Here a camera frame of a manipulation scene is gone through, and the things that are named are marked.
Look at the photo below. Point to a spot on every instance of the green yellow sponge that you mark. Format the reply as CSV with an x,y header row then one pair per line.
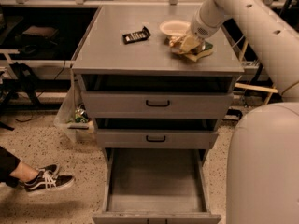
x,y
200,52

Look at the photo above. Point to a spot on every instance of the white bowl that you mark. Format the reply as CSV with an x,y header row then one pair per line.
x,y
174,27

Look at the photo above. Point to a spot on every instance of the grey top drawer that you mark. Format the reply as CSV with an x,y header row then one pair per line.
x,y
165,97

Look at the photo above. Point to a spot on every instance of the grey drawer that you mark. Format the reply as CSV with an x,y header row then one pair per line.
x,y
165,97
155,186
156,133

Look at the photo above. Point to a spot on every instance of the clear plastic trash bag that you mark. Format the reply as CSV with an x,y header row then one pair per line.
x,y
65,118

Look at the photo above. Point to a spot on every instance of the green can in bag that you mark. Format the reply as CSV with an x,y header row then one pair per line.
x,y
81,116

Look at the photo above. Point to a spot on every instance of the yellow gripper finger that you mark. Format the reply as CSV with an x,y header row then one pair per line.
x,y
189,42

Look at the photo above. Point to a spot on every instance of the wooden easel frame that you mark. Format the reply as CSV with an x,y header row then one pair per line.
x,y
251,87

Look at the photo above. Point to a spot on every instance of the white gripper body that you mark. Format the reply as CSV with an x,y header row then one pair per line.
x,y
200,29

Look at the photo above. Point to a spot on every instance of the person's leg black trousers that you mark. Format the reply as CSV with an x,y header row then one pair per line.
x,y
12,169

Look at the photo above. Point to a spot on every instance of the grey middle drawer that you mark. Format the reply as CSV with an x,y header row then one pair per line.
x,y
156,133

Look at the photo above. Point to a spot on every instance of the grey bottom drawer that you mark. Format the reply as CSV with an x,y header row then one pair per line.
x,y
155,186

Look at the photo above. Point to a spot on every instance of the grey drawer cabinet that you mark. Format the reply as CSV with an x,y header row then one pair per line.
x,y
104,53

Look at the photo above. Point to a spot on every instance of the black stand left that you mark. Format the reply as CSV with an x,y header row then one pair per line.
x,y
27,80

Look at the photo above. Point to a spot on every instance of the black white sneaker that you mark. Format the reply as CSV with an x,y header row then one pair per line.
x,y
49,180

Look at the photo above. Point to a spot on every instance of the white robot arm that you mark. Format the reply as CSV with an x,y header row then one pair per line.
x,y
263,159

